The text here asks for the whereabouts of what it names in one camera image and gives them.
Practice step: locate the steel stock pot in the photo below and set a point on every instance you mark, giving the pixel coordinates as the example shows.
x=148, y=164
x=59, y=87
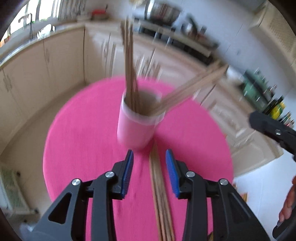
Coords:
x=161, y=12

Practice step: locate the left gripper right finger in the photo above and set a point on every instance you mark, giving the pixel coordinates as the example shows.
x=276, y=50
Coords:
x=232, y=217

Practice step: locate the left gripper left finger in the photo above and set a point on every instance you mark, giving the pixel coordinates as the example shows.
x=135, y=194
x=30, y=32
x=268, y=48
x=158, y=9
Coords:
x=66, y=217

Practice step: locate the pink utensil cup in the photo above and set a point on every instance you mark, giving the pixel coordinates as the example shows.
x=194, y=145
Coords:
x=135, y=131

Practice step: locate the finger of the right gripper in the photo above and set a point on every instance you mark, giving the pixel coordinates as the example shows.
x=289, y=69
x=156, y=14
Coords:
x=277, y=131

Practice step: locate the wok with glass lid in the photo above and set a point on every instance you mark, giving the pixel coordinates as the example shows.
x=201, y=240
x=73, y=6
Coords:
x=191, y=29

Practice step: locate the green oil bottle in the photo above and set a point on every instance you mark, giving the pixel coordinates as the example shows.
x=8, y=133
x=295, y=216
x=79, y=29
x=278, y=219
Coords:
x=277, y=111

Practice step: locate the white trolley rack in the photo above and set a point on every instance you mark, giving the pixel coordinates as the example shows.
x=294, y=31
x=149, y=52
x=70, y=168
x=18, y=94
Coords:
x=12, y=199

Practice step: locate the red container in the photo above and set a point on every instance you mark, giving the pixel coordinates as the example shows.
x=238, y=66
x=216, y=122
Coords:
x=99, y=14

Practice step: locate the person's right hand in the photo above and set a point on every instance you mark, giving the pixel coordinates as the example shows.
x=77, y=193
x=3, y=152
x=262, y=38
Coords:
x=286, y=211

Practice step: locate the pink tablecloth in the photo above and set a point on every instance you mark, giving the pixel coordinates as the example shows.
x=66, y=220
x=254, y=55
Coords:
x=82, y=143

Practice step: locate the green electric cooker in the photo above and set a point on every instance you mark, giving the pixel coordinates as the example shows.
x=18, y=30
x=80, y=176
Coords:
x=255, y=90

